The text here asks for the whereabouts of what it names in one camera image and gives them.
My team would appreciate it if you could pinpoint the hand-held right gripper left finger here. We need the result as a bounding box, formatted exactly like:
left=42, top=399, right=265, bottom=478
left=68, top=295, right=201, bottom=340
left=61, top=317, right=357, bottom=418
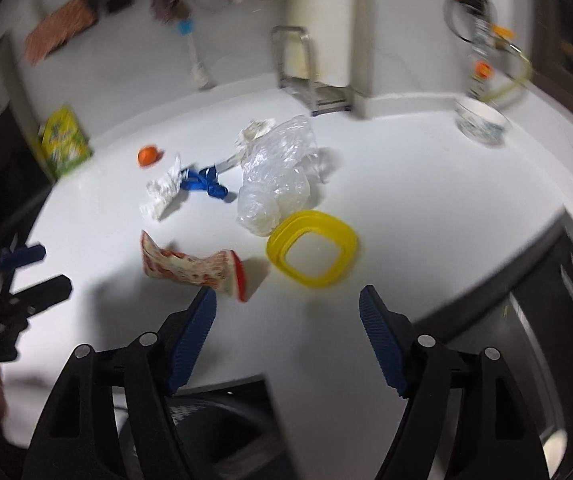
left=20, top=287, right=218, bottom=480

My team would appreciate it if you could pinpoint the orange tangerine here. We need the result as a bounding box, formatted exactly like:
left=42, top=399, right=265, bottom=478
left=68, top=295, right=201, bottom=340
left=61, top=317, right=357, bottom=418
left=137, top=145, right=164, bottom=167

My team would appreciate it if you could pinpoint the black cable loop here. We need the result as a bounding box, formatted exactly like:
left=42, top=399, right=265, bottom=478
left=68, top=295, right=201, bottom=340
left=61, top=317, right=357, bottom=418
left=443, top=0, right=497, bottom=43

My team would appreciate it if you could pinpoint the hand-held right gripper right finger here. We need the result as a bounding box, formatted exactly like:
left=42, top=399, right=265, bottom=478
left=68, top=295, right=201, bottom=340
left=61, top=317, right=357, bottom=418
left=359, top=285, right=552, bottom=480

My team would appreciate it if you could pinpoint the grey perforated trash bin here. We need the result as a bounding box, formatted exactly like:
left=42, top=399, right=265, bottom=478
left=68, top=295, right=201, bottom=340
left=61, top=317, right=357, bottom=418
left=116, top=377, right=297, bottom=480

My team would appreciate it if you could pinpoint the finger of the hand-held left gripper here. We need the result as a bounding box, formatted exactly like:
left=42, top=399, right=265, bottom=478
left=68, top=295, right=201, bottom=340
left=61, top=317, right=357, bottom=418
left=9, top=275, right=74, bottom=317
left=0, top=243, right=47, bottom=273

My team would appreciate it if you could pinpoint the orange textured cloth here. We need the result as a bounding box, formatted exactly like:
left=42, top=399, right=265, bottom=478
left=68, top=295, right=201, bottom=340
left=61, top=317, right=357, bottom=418
left=24, top=0, right=98, bottom=65

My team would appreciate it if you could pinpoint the clear plastic bag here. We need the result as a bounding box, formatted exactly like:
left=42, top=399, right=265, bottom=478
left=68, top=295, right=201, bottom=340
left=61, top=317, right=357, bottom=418
left=236, top=115, right=334, bottom=237

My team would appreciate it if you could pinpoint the yellow plastic lid ring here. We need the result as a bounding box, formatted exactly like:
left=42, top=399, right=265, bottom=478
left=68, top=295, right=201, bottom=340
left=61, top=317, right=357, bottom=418
left=266, top=210, right=359, bottom=289

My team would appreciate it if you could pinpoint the grey gas pipe with valves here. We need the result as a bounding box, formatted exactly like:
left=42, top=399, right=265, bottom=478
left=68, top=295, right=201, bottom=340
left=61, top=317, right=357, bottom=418
left=466, top=0, right=514, bottom=101

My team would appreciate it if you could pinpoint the cream cutting board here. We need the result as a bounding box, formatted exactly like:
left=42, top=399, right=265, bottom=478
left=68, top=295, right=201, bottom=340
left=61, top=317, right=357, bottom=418
left=286, top=0, right=357, bottom=91

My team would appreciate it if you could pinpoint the red patterned paper cup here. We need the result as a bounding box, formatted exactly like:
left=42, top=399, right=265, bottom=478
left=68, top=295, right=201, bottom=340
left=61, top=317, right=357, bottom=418
left=140, top=230, right=252, bottom=303

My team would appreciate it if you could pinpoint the white wrapper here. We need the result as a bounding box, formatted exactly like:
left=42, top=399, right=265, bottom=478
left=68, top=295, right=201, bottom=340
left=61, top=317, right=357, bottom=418
left=139, top=156, right=187, bottom=221

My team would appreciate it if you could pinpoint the metal cutting board rack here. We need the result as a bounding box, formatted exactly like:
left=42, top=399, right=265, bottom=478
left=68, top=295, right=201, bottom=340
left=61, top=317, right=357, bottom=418
left=271, top=25, right=354, bottom=117

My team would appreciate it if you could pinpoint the white round dish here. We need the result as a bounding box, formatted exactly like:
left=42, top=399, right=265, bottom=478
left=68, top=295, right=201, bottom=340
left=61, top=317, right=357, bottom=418
left=541, top=430, right=569, bottom=476

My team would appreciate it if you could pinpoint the black microwave oven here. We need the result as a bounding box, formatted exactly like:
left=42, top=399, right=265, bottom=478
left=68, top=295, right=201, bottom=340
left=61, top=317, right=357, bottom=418
left=0, top=35, right=54, bottom=241

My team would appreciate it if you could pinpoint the white patterned bowl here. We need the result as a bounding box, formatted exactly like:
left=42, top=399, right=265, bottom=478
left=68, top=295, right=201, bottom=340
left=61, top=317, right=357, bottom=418
left=455, top=97, right=512, bottom=147

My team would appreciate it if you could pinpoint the steel sink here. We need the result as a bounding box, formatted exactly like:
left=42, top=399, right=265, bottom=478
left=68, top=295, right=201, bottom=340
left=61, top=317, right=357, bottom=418
left=411, top=220, right=573, bottom=480

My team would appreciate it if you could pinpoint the blue white bottle brush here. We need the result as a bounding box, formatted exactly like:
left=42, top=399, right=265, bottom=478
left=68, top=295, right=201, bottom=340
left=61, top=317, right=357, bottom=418
left=176, top=19, right=214, bottom=91

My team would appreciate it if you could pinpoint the yellow hose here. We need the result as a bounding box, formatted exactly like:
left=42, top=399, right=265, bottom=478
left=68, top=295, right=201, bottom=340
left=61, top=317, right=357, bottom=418
left=486, top=45, right=534, bottom=106

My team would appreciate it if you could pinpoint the yellow green detergent pouch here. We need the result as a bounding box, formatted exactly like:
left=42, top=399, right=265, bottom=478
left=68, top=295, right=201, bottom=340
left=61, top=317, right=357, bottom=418
left=41, top=105, right=92, bottom=179

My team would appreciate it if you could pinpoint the crumpled white tissue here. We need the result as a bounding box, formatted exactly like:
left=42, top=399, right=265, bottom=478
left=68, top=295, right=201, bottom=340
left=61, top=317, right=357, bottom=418
left=236, top=117, right=277, bottom=153

